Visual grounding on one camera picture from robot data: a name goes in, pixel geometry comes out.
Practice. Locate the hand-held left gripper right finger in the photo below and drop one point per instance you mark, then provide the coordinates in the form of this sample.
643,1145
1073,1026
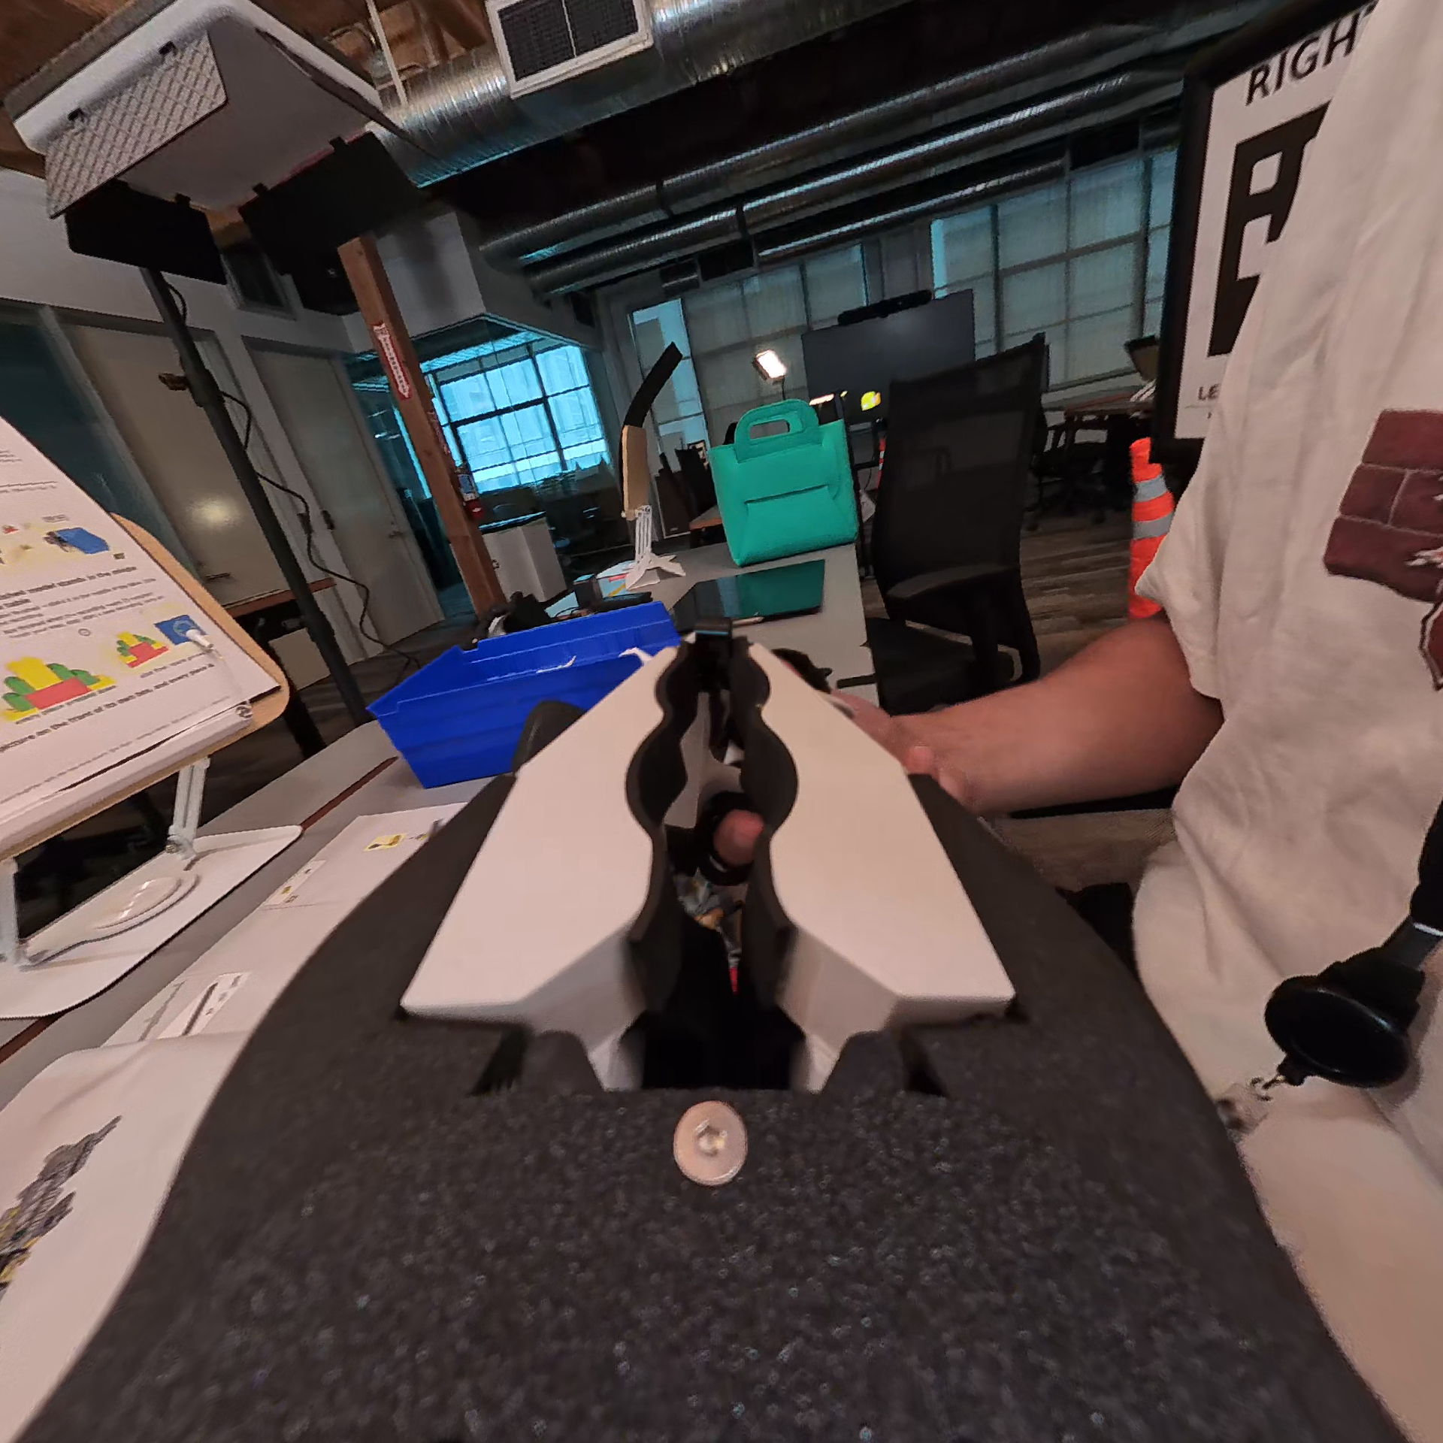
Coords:
881,900

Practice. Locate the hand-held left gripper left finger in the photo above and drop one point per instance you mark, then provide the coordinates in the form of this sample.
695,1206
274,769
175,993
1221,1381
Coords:
543,900

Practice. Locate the person's right forearm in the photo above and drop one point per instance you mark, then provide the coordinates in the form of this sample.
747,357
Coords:
1071,711

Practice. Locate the open lego instruction booklet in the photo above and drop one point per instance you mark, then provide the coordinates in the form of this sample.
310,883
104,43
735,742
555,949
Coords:
338,880

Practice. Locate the person's right hand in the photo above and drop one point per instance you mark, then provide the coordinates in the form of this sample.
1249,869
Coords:
902,729

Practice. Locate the black tablet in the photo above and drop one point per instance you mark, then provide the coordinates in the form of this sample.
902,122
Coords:
753,591

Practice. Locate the blue storage bin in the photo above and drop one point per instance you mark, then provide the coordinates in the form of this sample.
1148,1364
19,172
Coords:
451,724

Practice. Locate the teal felt bag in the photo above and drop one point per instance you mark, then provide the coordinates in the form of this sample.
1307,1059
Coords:
777,505

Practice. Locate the curved wooden desk lamp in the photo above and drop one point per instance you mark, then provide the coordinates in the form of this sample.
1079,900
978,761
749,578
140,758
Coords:
635,473

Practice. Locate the black mesh office chair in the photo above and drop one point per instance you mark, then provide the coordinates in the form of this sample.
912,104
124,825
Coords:
960,473

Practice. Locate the large paned window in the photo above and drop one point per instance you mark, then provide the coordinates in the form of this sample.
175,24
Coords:
506,422

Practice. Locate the white book stand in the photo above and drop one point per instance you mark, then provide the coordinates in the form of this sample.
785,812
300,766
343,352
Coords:
124,900

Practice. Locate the small lit lamp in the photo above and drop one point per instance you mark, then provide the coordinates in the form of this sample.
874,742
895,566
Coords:
769,363

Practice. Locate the orange traffic cone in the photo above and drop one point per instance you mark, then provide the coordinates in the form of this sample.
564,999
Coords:
1148,530

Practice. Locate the black tripod pole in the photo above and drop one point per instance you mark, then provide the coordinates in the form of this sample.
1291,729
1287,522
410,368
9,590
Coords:
251,485

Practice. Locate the brick picture instruction sheet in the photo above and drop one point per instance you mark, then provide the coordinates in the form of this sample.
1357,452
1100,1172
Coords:
99,632

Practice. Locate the black mounted box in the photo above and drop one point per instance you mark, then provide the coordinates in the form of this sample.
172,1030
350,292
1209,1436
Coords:
146,231
330,226

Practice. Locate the white air vent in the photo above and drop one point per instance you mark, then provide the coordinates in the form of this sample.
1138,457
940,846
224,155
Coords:
564,31

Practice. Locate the black framed marker sign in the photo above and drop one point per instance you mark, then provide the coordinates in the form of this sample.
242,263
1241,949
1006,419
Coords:
1241,202

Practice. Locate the white perforated box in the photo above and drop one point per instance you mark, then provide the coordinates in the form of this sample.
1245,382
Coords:
146,98

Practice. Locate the wooden post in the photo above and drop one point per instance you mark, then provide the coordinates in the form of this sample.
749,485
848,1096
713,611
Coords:
416,428

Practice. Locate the dark wall screen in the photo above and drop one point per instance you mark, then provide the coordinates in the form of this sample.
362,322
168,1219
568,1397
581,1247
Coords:
894,335

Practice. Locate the silver air duct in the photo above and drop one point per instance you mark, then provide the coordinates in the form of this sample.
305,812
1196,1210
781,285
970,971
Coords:
722,29

